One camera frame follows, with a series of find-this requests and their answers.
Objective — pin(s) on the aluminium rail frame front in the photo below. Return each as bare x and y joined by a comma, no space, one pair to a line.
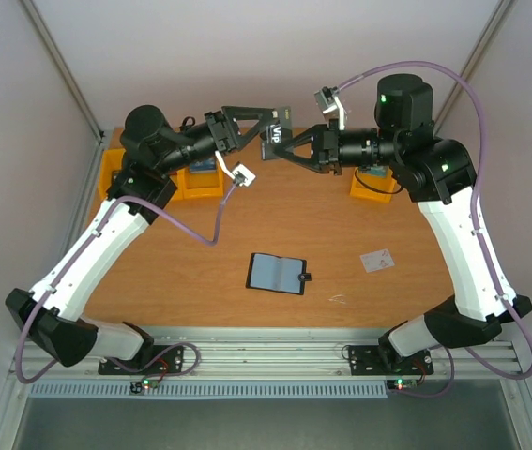
282,353

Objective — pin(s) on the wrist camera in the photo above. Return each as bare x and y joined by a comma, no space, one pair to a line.
240,175
330,104

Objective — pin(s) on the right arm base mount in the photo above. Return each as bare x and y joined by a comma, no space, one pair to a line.
368,360

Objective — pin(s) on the yellow bin left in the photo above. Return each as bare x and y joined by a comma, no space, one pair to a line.
110,166

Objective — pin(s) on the left aluminium frame post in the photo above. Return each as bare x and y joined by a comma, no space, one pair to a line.
41,28

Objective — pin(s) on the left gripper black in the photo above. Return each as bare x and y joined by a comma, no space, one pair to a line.
217,121

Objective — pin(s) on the card holder with clear sleeves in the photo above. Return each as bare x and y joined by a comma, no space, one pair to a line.
277,274

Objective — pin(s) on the yellow bin middle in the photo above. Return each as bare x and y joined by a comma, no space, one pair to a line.
178,178

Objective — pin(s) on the white card with red pattern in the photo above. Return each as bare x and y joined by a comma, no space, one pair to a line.
377,260

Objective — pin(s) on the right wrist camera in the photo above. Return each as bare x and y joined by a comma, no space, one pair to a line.
330,104

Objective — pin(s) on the circuit board with led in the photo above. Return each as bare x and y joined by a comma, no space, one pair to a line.
402,384
145,386

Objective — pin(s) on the right circuit board with LED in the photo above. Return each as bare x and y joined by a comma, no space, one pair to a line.
402,384

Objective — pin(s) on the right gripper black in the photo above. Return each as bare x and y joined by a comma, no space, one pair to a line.
325,150

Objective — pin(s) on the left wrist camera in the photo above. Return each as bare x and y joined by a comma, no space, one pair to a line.
240,175

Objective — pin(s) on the right aluminium frame post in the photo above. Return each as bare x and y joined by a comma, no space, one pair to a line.
473,61

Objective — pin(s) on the teal card in bin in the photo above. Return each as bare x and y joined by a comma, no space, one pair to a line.
376,171

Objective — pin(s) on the aluminium frame post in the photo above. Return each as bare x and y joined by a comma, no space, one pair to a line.
473,61
41,28

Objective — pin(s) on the yellow bin right of trio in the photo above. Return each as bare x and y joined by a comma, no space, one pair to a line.
203,184

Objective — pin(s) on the black VIP card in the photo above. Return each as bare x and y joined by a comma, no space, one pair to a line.
276,133

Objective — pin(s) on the slotted grey cable duct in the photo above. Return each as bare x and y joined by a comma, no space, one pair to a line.
210,390

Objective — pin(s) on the yellow bin far right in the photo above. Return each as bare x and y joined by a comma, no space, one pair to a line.
371,188

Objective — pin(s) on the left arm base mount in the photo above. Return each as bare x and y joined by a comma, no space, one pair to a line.
161,359

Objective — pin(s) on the blue credit card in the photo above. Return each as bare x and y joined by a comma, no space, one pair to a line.
208,165

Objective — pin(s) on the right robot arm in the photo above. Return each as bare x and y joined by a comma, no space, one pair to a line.
440,178

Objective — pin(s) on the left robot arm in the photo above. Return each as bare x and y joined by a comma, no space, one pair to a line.
51,313

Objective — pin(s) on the left circuit board with LED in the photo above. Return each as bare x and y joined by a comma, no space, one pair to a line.
145,386

